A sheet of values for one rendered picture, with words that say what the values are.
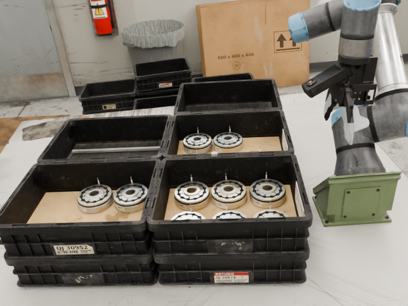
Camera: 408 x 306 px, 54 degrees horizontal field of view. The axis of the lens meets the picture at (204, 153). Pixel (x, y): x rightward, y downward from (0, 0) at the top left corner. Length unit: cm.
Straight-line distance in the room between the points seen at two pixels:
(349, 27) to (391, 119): 39
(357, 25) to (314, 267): 64
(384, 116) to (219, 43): 282
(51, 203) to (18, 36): 312
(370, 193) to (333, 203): 11
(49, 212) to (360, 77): 93
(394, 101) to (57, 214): 103
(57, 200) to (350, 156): 90
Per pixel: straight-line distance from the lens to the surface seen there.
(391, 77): 134
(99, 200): 123
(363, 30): 99
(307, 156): 165
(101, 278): 117
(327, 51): 446
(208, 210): 116
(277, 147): 144
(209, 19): 392
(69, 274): 119
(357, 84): 103
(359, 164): 126
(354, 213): 132
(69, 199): 132
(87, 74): 431
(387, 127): 129
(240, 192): 117
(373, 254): 127
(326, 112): 113
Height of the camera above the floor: 157
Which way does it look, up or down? 31 degrees down
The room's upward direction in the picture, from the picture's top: 5 degrees counter-clockwise
